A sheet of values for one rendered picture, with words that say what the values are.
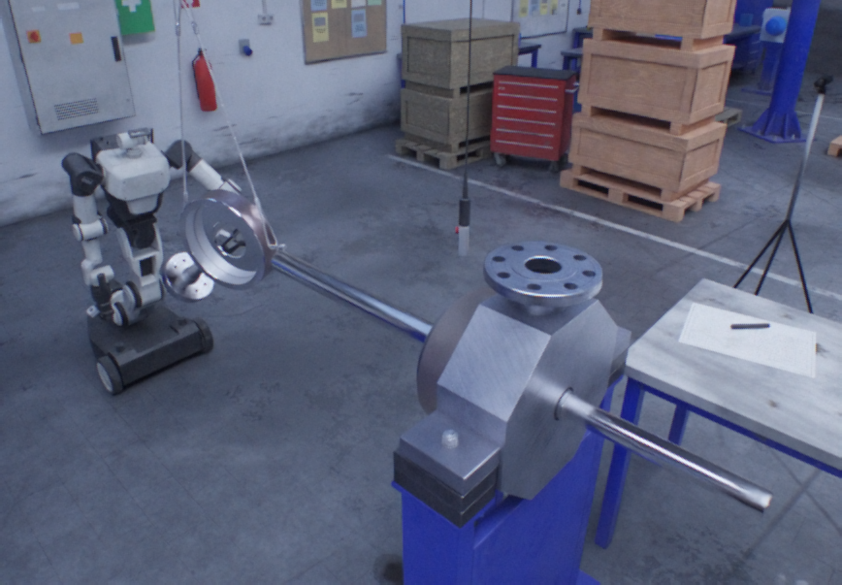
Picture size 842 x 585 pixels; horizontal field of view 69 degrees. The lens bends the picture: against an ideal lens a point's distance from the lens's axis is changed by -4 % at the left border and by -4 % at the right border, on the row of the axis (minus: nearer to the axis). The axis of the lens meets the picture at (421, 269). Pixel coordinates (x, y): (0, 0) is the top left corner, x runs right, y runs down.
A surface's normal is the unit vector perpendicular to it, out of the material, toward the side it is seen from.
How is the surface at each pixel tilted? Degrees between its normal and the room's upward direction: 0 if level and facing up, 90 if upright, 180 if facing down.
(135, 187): 108
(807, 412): 0
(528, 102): 90
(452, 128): 90
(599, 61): 90
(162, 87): 90
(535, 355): 45
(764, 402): 0
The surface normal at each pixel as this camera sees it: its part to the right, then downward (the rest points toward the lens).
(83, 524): 0.00, -0.89
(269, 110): 0.72, 0.32
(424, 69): -0.73, 0.32
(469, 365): -0.48, -0.39
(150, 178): 0.66, 0.59
